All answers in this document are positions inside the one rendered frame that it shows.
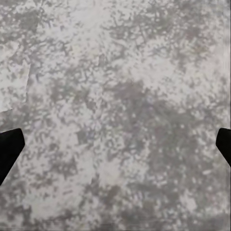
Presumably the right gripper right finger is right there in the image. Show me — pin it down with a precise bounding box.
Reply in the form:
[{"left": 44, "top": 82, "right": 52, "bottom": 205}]
[{"left": 216, "top": 128, "right": 231, "bottom": 167}]

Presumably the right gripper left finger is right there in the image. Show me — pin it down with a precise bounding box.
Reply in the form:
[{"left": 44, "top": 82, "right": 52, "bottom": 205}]
[{"left": 0, "top": 128, "right": 25, "bottom": 185}]

